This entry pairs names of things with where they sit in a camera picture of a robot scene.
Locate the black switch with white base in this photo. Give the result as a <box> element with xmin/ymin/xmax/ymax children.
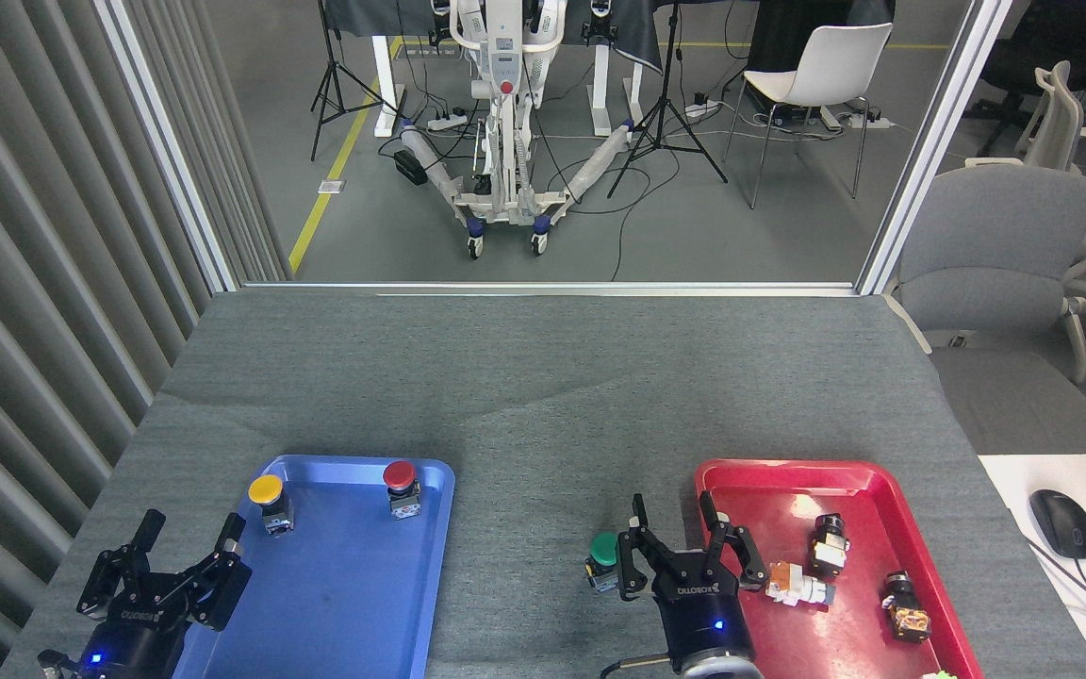
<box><xmin>808</xmin><ymin>514</ymin><xmax>851</xmax><ymax>578</ymax></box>

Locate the white and orange switch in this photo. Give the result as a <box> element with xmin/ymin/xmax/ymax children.
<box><xmin>765</xmin><ymin>562</ymin><xmax>836</xmax><ymax>609</ymax></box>

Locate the red push button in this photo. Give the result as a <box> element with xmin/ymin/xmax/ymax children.
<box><xmin>383</xmin><ymin>460</ymin><xmax>422</xmax><ymax>521</ymax></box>

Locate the white desk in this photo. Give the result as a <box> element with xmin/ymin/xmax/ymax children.
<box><xmin>977</xmin><ymin>455</ymin><xmax>1086</xmax><ymax>679</ymax></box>

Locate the green push button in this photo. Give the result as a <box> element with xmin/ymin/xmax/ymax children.
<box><xmin>585</xmin><ymin>532</ymin><xmax>621</xmax><ymax>594</ymax></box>

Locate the black office chair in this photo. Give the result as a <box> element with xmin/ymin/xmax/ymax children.
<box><xmin>963</xmin><ymin>0</ymin><xmax>1086</xmax><ymax>157</ymax></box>

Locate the yellow push button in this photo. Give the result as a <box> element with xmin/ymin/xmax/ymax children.
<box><xmin>248</xmin><ymin>474</ymin><xmax>297</xmax><ymax>536</ymax></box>

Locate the black computer mouse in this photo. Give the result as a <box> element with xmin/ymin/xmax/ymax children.
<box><xmin>1029</xmin><ymin>489</ymin><xmax>1086</xmax><ymax>561</ymax></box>

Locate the black switch with orange base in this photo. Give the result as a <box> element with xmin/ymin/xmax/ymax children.
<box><xmin>882</xmin><ymin>570</ymin><xmax>932</xmax><ymax>642</ymax></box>

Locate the silver frame rail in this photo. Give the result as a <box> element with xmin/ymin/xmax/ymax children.
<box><xmin>241</xmin><ymin>280</ymin><xmax>860</xmax><ymax>297</ymax></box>

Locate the white wheeled stand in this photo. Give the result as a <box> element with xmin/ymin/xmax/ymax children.
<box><xmin>400</xmin><ymin>0</ymin><xmax>636</xmax><ymax>260</ymax></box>

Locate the black mouse cable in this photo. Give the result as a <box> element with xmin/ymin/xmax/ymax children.
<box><xmin>1024</xmin><ymin>538</ymin><xmax>1086</xmax><ymax>652</ymax></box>

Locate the black tripod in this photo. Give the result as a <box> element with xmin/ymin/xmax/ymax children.
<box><xmin>310</xmin><ymin>0</ymin><xmax>403</xmax><ymax>161</ymax></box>
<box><xmin>607</xmin><ymin>0</ymin><xmax>729</xmax><ymax>199</ymax></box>

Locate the blue plastic tray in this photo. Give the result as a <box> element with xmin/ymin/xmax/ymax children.
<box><xmin>171</xmin><ymin>455</ymin><xmax>457</xmax><ymax>679</ymax></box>

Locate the red plastic tray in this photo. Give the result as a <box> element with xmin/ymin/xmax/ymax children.
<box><xmin>694</xmin><ymin>458</ymin><xmax>985</xmax><ymax>679</ymax></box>

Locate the white office chair with headrest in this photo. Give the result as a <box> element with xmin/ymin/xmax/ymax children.
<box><xmin>965</xmin><ymin>61</ymin><xmax>1086</xmax><ymax>175</ymax></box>

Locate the white table leg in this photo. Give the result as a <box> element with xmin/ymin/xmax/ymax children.
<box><xmin>590</xmin><ymin>42</ymin><xmax>646</xmax><ymax>136</ymax></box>
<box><xmin>371</xmin><ymin>36</ymin><xmax>407</xmax><ymax>138</ymax></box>

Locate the grey office chair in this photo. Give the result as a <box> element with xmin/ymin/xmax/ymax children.
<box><xmin>885</xmin><ymin>165</ymin><xmax>1086</xmax><ymax>455</ymax></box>

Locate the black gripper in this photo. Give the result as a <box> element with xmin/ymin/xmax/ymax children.
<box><xmin>77</xmin><ymin>509</ymin><xmax>254</xmax><ymax>679</ymax></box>
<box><xmin>617</xmin><ymin>490</ymin><xmax>771</xmax><ymax>675</ymax></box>

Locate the silver frame post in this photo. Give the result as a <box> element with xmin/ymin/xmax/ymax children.
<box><xmin>95</xmin><ymin>0</ymin><xmax>240</xmax><ymax>293</ymax></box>
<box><xmin>856</xmin><ymin>0</ymin><xmax>1015</xmax><ymax>295</ymax></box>

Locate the white plastic chair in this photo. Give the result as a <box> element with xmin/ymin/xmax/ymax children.
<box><xmin>724</xmin><ymin>23</ymin><xmax>895</xmax><ymax>210</ymax></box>

